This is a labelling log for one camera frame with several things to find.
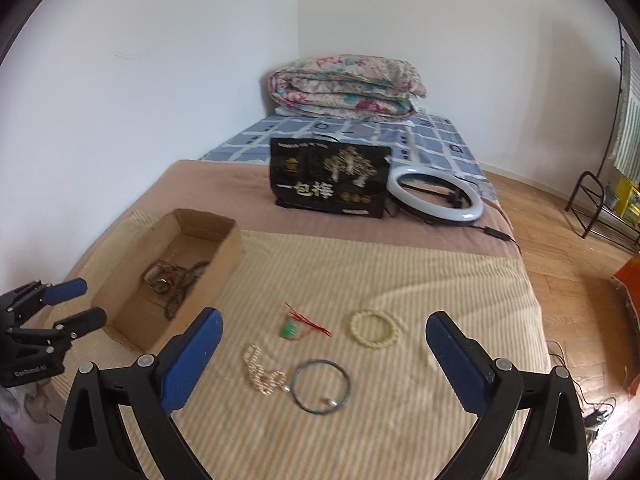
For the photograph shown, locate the black printed bag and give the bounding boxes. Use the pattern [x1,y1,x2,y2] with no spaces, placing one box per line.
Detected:
[270,135,393,219]

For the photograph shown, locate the yellow box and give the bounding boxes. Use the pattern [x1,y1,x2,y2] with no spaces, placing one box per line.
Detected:
[605,177,640,223]

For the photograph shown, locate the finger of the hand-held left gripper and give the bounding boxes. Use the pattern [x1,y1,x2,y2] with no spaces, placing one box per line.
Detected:
[52,308,108,339]
[0,278,89,313]

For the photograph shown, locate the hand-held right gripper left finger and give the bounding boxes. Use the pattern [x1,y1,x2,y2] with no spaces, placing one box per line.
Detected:
[56,306,224,480]

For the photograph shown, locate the blue checkered bed sheet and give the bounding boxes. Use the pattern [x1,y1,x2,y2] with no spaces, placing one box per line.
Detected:
[197,110,498,202]

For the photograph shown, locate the brown blanket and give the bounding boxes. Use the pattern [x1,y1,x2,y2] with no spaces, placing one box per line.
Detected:
[65,159,526,273]

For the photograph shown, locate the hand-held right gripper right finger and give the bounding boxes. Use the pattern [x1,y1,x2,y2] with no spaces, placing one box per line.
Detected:
[425,311,591,480]

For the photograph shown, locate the green pendant with red cord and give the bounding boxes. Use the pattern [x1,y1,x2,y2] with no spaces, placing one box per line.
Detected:
[279,302,333,339]

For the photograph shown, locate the black metal shoe rack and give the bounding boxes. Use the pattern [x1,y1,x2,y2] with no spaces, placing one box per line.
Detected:
[565,170,640,253]

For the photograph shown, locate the cardboard box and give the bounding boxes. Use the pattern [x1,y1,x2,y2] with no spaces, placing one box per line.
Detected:
[91,208,244,353]

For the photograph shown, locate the white pearl necklace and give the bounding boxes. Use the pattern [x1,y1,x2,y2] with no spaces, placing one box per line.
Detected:
[242,344,291,397]

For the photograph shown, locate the orange patterned box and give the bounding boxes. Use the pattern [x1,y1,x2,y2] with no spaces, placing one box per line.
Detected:
[611,255,640,331]

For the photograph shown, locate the brown strap wristwatch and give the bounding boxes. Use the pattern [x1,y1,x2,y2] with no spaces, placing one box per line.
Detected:
[144,260,188,295]

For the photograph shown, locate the dark thin bangle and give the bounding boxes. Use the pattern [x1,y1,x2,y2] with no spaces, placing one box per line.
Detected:
[290,358,352,414]

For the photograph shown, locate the brown wooden bead necklace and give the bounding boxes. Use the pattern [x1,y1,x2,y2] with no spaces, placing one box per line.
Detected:
[164,259,212,321]

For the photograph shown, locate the yellow striped cloth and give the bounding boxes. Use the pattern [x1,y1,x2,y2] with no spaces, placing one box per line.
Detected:
[37,210,551,480]

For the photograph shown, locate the folded floral quilt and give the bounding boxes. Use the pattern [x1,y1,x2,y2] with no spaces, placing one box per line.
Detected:
[267,53,428,121]

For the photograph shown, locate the floor cables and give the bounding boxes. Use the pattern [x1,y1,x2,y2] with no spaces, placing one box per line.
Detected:
[547,340,621,443]

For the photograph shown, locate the cream bead bracelet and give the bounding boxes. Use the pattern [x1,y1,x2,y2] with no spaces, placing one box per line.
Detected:
[349,309,404,346]

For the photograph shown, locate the black ring light cable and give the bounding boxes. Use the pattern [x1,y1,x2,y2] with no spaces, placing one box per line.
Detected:
[470,222,522,257]

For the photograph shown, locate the white ring light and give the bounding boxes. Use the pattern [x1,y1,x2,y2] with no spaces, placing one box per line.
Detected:
[387,166,485,225]

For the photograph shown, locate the striped hanging towel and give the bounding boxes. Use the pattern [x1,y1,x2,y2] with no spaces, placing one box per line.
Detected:
[612,42,640,173]

